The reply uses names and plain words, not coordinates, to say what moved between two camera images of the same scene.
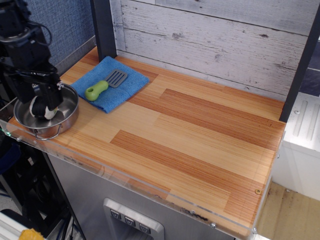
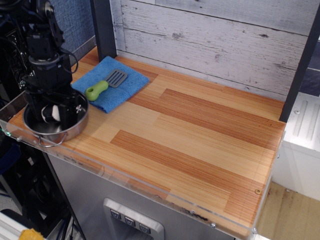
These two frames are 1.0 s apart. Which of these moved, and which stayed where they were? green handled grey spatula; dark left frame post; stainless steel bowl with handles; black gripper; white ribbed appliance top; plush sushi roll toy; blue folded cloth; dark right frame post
Moved: black gripper; stainless steel bowl with handles; plush sushi roll toy
Stayed: dark left frame post; blue folded cloth; green handled grey spatula; white ribbed appliance top; dark right frame post
